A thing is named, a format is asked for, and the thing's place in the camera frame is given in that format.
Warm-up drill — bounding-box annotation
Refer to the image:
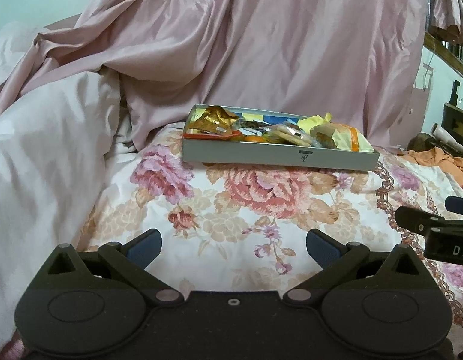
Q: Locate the orange cloth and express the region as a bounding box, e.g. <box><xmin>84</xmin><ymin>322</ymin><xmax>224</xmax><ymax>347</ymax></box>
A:
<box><xmin>399</xmin><ymin>147</ymin><xmax>463</xmax><ymax>189</ymax></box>

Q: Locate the wooden window frame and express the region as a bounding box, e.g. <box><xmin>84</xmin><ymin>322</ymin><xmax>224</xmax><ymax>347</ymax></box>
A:
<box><xmin>422</xmin><ymin>0</ymin><xmax>463</xmax><ymax>83</ymax></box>

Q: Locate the round rice cracker packet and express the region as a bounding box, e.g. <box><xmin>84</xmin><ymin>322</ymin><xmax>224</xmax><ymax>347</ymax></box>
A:
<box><xmin>270</xmin><ymin>124</ymin><xmax>313</xmax><ymax>147</ymax></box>

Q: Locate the gold foil snack packet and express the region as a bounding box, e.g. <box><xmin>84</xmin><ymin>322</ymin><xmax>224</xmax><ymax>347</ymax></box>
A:
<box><xmin>188</xmin><ymin>106</ymin><xmax>239</xmax><ymax>136</ymax></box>

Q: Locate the floral bed sheet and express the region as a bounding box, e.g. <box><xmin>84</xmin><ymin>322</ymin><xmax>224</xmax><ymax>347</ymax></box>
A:
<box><xmin>71</xmin><ymin>121</ymin><xmax>463</xmax><ymax>357</ymax></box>

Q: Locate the yellow orange bread packet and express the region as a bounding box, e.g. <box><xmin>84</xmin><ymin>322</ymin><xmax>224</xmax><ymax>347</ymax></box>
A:
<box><xmin>310</xmin><ymin>123</ymin><xmax>374</xmax><ymax>153</ymax></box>

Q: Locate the green round pastry packet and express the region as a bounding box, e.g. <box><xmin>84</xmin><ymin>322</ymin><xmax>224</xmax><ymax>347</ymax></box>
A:
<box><xmin>261</xmin><ymin>131</ymin><xmax>286</xmax><ymax>144</ymax></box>

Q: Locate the yellow blue dinosaur snack bag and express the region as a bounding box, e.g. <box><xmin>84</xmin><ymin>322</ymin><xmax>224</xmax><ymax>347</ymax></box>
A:
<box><xmin>233</xmin><ymin>111</ymin><xmax>332</xmax><ymax>133</ymax></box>

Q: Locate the dark wooden headboard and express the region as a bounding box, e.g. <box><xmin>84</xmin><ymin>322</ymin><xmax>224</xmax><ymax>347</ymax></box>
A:
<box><xmin>441</xmin><ymin>80</ymin><xmax>463</xmax><ymax>145</ymax></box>

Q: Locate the dark seaweed snack packet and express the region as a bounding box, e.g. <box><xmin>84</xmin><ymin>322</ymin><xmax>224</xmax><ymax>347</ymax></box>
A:
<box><xmin>237</xmin><ymin>119</ymin><xmax>270</xmax><ymax>131</ymax></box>

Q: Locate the pale pink duvet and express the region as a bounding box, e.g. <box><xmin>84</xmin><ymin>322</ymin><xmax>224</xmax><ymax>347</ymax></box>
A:
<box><xmin>0</xmin><ymin>24</ymin><xmax>133</xmax><ymax>351</ymax></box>

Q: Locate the white rolled tube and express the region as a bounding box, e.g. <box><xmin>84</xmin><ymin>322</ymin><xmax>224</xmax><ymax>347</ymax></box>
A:
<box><xmin>431</xmin><ymin>123</ymin><xmax>463</xmax><ymax>155</ymax></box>

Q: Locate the pink satin curtain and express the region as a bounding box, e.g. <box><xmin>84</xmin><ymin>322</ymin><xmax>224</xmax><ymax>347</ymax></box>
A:
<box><xmin>0</xmin><ymin>0</ymin><xmax>459</xmax><ymax>147</ymax></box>

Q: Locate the red orange snack packet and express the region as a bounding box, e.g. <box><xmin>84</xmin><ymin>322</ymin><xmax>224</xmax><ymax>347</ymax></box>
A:
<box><xmin>182</xmin><ymin>132</ymin><xmax>244</xmax><ymax>141</ymax></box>

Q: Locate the grey shallow cardboard box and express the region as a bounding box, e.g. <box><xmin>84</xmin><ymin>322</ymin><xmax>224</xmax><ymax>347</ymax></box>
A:
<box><xmin>182</xmin><ymin>104</ymin><xmax>379</xmax><ymax>172</ymax></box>

